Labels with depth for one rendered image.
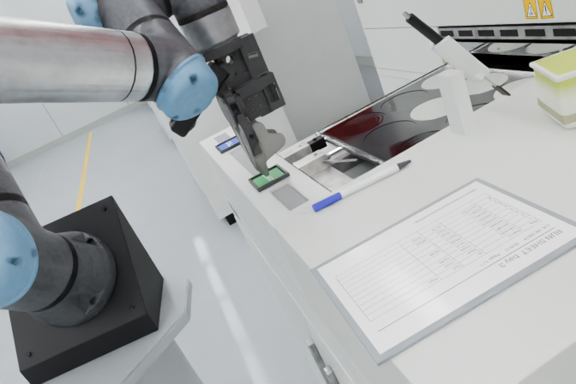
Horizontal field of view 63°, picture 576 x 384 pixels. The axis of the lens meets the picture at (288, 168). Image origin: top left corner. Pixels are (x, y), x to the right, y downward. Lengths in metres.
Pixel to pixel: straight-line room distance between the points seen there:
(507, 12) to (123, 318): 0.89
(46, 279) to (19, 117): 8.18
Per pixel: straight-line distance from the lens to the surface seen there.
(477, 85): 1.01
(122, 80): 0.50
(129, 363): 0.80
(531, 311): 0.40
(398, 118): 0.96
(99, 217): 0.88
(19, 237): 0.67
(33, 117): 8.83
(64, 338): 0.87
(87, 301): 0.82
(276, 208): 0.66
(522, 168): 0.56
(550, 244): 0.45
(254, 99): 0.70
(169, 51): 0.54
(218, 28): 0.66
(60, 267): 0.73
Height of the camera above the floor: 1.25
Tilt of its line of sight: 22 degrees down
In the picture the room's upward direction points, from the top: 24 degrees counter-clockwise
